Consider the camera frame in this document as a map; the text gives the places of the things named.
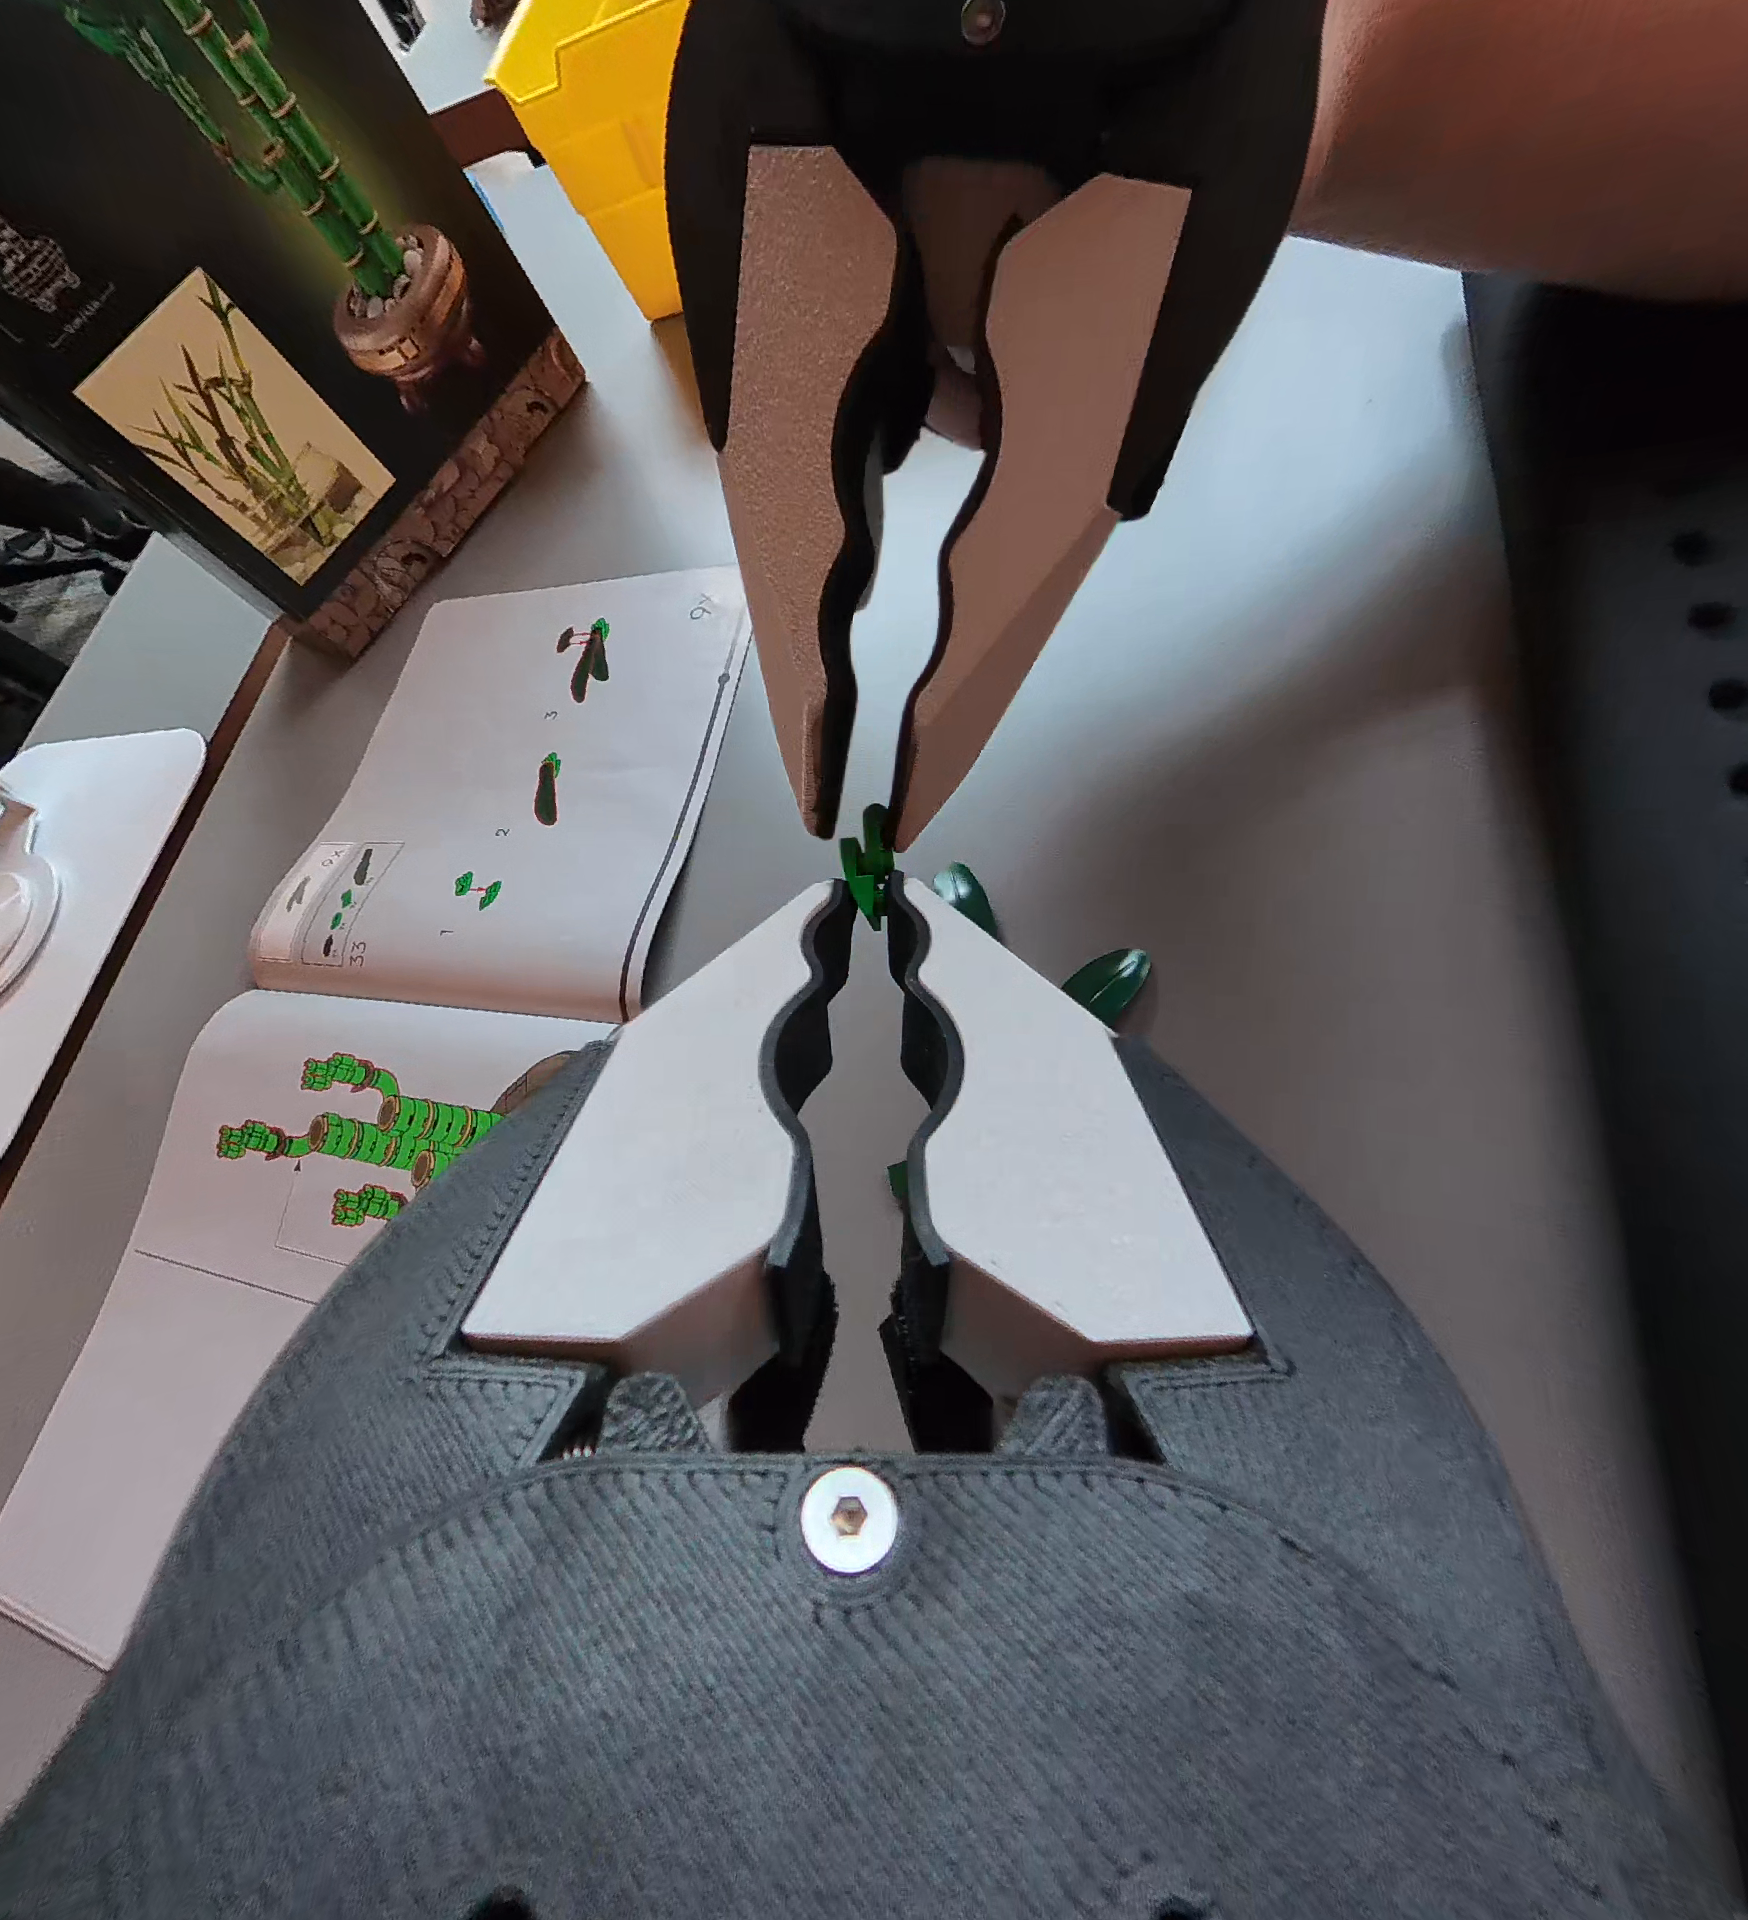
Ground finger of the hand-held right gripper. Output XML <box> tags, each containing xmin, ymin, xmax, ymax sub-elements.
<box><xmin>890</xmin><ymin>171</ymin><xmax>1191</xmax><ymax>849</ymax></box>
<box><xmin>714</xmin><ymin>141</ymin><xmax>908</xmax><ymax>837</ymax></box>

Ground person's right forearm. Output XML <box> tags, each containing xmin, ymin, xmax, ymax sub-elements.
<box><xmin>1284</xmin><ymin>0</ymin><xmax>1748</xmax><ymax>304</ymax></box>

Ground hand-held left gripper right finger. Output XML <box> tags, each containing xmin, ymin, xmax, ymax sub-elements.
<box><xmin>879</xmin><ymin>880</ymin><xmax>1255</xmax><ymax>1453</ymax></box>

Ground black bamboo set box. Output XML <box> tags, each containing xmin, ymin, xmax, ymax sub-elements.
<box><xmin>0</xmin><ymin>0</ymin><xmax>589</xmax><ymax>666</ymax></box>

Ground yellow plastic parts bin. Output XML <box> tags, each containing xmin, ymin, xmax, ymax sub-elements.
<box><xmin>484</xmin><ymin>0</ymin><xmax>697</xmax><ymax>324</ymax></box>

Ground white document stand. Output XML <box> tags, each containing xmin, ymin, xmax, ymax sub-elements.
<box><xmin>0</xmin><ymin>707</ymin><xmax>210</xmax><ymax>1213</ymax></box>

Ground black perforated mat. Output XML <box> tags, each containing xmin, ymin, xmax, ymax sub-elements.
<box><xmin>1459</xmin><ymin>269</ymin><xmax>1748</xmax><ymax>1920</ymax></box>

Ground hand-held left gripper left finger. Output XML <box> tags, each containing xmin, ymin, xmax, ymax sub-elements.
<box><xmin>460</xmin><ymin>880</ymin><xmax>846</xmax><ymax>1453</ymax></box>

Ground open instruction booklet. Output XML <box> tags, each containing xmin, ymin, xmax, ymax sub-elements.
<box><xmin>0</xmin><ymin>566</ymin><xmax>755</xmax><ymax>1670</ymax></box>

